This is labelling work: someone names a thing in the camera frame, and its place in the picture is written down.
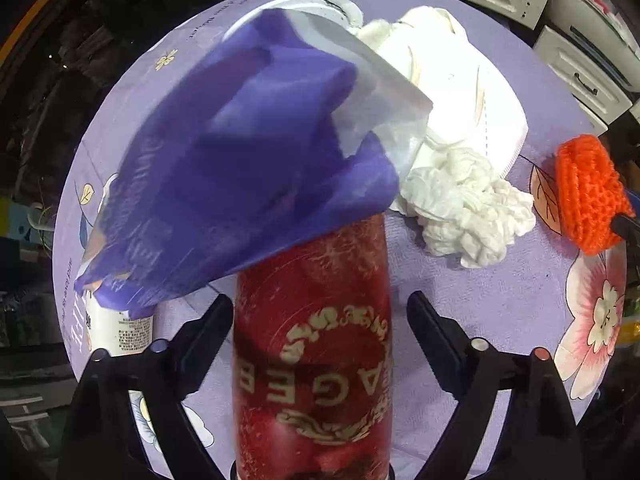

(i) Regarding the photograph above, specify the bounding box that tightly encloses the white face mask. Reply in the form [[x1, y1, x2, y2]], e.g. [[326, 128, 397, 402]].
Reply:
[[356, 6, 530, 181]]

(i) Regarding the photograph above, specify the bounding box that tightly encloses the white drink can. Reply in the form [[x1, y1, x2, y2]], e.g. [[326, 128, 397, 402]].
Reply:
[[87, 280, 156, 358]]

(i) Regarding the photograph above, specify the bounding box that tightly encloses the white bowl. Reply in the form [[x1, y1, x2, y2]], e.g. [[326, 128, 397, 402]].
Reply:
[[223, 0, 364, 41]]

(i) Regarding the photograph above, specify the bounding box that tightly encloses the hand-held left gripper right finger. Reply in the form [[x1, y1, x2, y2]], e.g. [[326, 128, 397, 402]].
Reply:
[[406, 290, 583, 480]]

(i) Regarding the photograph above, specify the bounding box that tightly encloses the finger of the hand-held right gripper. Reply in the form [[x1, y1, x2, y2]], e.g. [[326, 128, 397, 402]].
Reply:
[[611, 212, 640, 247]]

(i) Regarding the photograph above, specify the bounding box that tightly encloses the white drawer cabinet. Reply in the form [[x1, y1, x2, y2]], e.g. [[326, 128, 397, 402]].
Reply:
[[532, 25, 636, 136]]

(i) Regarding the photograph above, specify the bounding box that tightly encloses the red drink bottle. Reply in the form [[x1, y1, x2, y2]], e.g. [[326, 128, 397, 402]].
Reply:
[[231, 212, 396, 480]]

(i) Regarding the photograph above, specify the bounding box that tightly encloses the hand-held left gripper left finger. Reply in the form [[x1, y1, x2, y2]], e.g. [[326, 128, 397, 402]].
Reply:
[[57, 292, 236, 480]]

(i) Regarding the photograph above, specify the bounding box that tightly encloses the purple floral tablecloth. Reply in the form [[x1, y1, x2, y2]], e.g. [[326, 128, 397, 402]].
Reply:
[[52, 0, 628, 471]]

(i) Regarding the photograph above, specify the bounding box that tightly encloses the crumpled white tissue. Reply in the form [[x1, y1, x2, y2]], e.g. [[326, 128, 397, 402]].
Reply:
[[390, 147, 537, 269]]

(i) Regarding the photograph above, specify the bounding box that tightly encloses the purple plastic wrapper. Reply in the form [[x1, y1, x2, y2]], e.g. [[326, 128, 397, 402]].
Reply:
[[75, 9, 433, 318]]

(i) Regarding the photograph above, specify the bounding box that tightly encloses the orange foam fruit net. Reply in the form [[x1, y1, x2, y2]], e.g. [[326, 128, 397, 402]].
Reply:
[[556, 134, 637, 257]]

